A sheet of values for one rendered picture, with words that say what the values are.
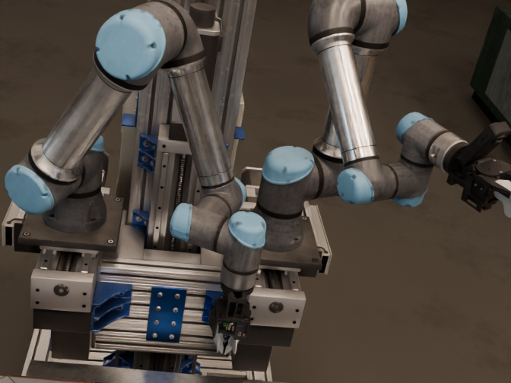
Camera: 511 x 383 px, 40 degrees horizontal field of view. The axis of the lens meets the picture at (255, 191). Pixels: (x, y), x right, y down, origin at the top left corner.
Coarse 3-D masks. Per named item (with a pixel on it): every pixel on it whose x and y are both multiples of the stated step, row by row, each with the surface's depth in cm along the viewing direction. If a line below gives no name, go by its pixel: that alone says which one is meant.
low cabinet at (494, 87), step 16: (496, 16) 582; (496, 32) 578; (496, 48) 574; (480, 64) 601; (496, 64) 569; (480, 80) 597; (496, 80) 565; (480, 96) 593; (496, 96) 561; (496, 112) 559
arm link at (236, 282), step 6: (222, 264) 145; (222, 270) 144; (258, 270) 145; (222, 276) 145; (228, 276) 143; (234, 276) 142; (240, 276) 142; (246, 276) 142; (252, 276) 143; (222, 282) 145; (228, 282) 143; (234, 282) 143; (240, 282) 143; (246, 282) 143; (252, 282) 144; (234, 288) 144; (240, 288) 144; (246, 288) 144
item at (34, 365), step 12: (36, 360) 179; (36, 372) 175; (48, 372) 176; (60, 372) 176; (72, 372) 177; (84, 372) 178; (96, 372) 178; (108, 372) 179; (120, 372) 180; (132, 372) 180; (144, 372) 181; (156, 372) 182; (168, 372) 182
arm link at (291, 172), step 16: (272, 160) 168; (288, 160) 168; (304, 160) 168; (272, 176) 167; (288, 176) 166; (304, 176) 167; (320, 176) 171; (272, 192) 169; (288, 192) 168; (304, 192) 170; (320, 192) 173; (272, 208) 171; (288, 208) 170
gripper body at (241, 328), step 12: (228, 288) 145; (252, 288) 146; (216, 300) 152; (228, 300) 143; (240, 300) 143; (216, 312) 149; (228, 312) 147; (240, 312) 148; (216, 324) 146; (228, 324) 149; (240, 324) 147; (240, 336) 148
